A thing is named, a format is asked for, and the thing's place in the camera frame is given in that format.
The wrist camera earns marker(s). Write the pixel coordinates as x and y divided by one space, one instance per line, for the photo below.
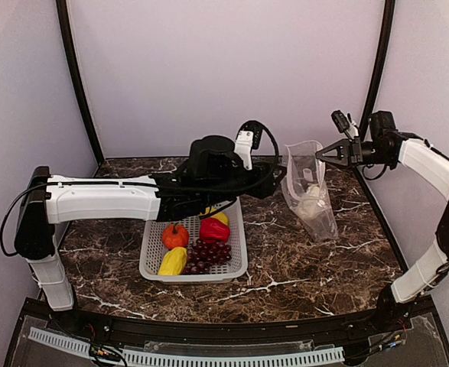
345 124
248 139

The white slotted cable duct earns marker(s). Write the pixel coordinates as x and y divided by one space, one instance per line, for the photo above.
178 354

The black front rail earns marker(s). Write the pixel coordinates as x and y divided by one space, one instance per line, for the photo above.
130 331

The red toy bell pepper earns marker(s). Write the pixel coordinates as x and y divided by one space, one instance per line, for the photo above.
213 230

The right black frame post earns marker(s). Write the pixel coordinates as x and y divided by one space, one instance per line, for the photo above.
379 63

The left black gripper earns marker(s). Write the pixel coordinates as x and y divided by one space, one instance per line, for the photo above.
266 183

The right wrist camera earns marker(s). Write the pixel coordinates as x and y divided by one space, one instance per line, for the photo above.
345 124

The black frame post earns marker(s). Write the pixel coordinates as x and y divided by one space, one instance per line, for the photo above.
76 79
379 63

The dark red toy grapes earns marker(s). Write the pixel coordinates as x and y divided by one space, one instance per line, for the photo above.
201 256

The clear zip top bag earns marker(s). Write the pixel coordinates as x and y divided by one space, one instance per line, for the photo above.
305 190

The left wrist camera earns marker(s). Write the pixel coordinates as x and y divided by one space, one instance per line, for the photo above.
248 139

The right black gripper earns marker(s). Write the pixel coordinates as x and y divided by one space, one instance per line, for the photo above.
356 152

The white plastic basket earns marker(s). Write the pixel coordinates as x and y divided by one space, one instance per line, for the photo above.
153 252

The orange toy pumpkin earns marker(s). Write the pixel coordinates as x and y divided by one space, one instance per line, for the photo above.
175 236

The yellow toy fruit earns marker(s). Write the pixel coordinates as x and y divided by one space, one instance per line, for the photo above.
173 262
222 217

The white toy cauliflower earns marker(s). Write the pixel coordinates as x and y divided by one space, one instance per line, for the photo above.
311 203

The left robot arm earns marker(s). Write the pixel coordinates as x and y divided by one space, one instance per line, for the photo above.
218 170

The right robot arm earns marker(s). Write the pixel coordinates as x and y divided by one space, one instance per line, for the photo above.
390 147

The left black frame post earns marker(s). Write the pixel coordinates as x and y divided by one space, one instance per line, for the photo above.
76 79

